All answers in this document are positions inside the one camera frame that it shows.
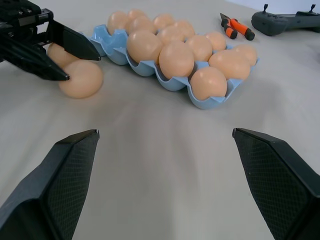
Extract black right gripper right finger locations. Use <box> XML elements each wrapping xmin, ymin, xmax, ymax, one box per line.
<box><xmin>232</xmin><ymin>127</ymin><xmax>320</xmax><ymax>240</ymax></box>

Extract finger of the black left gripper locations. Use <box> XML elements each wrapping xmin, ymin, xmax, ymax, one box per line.
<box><xmin>0</xmin><ymin>41</ymin><xmax>71</xmax><ymax>82</ymax></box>
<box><xmin>48</xmin><ymin>19</ymin><xmax>102</xmax><ymax>62</ymax></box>

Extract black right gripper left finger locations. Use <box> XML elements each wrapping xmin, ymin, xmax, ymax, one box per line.
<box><xmin>0</xmin><ymin>129</ymin><xmax>101</xmax><ymax>240</ymax></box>

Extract beige egg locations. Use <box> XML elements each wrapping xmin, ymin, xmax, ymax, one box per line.
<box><xmin>234</xmin><ymin>44</ymin><xmax>259</xmax><ymax>67</ymax></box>
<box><xmin>158</xmin><ymin>40</ymin><xmax>195</xmax><ymax>78</ymax></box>
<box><xmin>47</xmin><ymin>42</ymin><xmax>81</xmax><ymax>69</ymax></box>
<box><xmin>126</xmin><ymin>29</ymin><xmax>164</xmax><ymax>65</ymax></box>
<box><xmin>208</xmin><ymin>49</ymin><xmax>252</xmax><ymax>81</ymax></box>
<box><xmin>107</xmin><ymin>11</ymin><xmax>130</xmax><ymax>36</ymax></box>
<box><xmin>156</xmin><ymin>25</ymin><xmax>186</xmax><ymax>45</ymax></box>
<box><xmin>125</xmin><ymin>15</ymin><xmax>157</xmax><ymax>35</ymax></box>
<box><xmin>190</xmin><ymin>66</ymin><xmax>228</xmax><ymax>101</ymax></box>
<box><xmin>185</xmin><ymin>34</ymin><xmax>214</xmax><ymax>62</ymax></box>
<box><xmin>58</xmin><ymin>59</ymin><xmax>105</xmax><ymax>99</ymax></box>
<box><xmin>152</xmin><ymin>13</ymin><xmax>176</xmax><ymax>30</ymax></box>
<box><xmin>204</xmin><ymin>31</ymin><xmax>227</xmax><ymax>51</ymax></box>
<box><xmin>172</xmin><ymin>19</ymin><xmax>196</xmax><ymax>39</ymax></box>
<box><xmin>127</xmin><ymin>8</ymin><xmax>149</xmax><ymax>20</ymax></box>

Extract light blue egg tray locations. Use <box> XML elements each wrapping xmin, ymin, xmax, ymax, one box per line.
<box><xmin>83</xmin><ymin>24</ymin><xmax>261</xmax><ymax>111</ymax></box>

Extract orange and black pliers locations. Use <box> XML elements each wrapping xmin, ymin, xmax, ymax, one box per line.
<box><xmin>219</xmin><ymin>12</ymin><xmax>256</xmax><ymax>42</ymax></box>

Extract dark grey remote controller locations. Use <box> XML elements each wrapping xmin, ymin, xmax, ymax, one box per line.
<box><xmin>250</xmin><ymin>3</ymin><xmax>320</xmax><ymax>37</ymax></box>

